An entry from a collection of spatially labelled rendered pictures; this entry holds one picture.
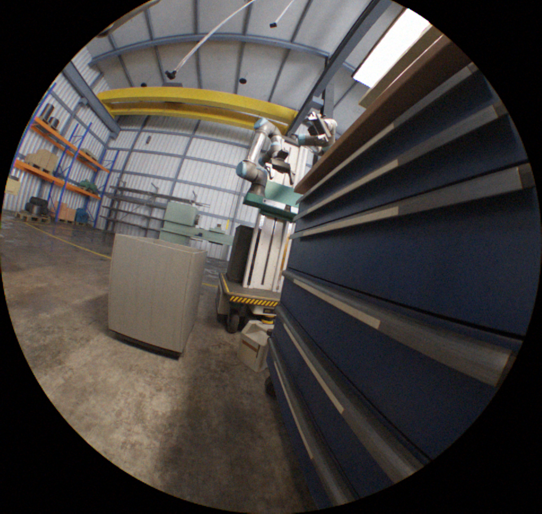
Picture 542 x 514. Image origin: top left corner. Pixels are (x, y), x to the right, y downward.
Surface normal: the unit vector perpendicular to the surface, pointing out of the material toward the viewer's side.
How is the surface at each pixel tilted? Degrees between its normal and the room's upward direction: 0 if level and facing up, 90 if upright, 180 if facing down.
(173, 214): 90
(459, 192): 90
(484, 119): 90
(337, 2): 169
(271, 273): 90
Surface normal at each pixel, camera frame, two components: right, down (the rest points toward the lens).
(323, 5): -0.02, 1.00
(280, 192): 0.31, 0.00
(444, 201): -0.97, -0.21
